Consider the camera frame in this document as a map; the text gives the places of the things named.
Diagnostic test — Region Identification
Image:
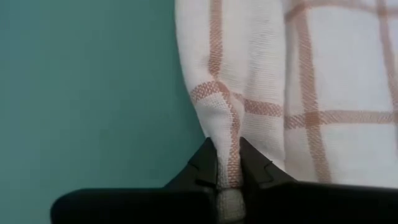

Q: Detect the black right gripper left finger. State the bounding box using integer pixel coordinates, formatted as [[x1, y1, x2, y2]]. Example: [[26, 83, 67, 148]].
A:
[[50, 138, 218, 224]]

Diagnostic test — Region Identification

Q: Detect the white red-checked towel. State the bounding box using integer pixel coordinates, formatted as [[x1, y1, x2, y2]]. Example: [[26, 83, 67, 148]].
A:
[[174, 0, 398, 224]]

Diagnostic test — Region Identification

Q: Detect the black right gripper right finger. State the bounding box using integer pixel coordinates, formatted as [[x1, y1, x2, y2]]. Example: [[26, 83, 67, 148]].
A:
[[239, 138, 398, 224]]

